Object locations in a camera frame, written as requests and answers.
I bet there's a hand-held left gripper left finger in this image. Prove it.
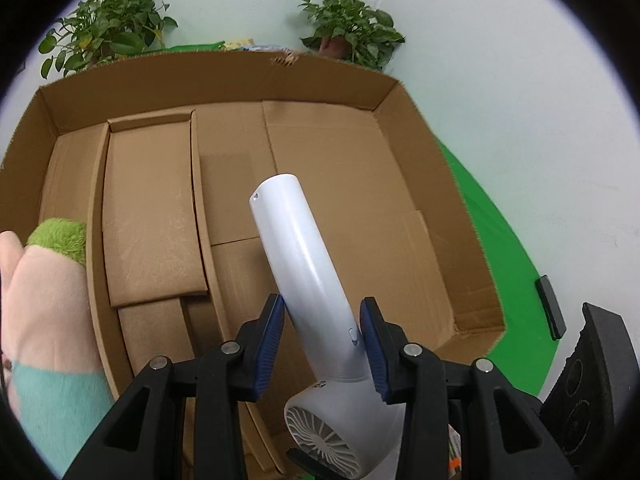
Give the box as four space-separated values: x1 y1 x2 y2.
62 292 287 480

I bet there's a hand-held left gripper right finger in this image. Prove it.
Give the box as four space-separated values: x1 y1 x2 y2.
358 296 576 480

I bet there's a white hair dryer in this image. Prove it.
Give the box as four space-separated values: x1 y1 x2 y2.
248 173 409 480

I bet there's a brown cardboard box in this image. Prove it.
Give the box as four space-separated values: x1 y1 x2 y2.
0 50 509 480

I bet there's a pink plush pig toy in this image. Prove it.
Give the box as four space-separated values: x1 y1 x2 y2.
0 217 116 458

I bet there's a black rectangular block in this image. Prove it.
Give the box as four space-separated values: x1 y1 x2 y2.
534 275 568 340

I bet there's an orange and white packet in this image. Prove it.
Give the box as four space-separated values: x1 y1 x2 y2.
446 425 462 480

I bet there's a green tablecloth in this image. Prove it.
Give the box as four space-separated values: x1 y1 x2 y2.
162 41 567 402

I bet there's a small green potted plant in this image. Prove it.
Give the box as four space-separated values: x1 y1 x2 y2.
292 0 406 72

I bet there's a large green potted plant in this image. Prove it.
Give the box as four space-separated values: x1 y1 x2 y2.
39 0 179 80

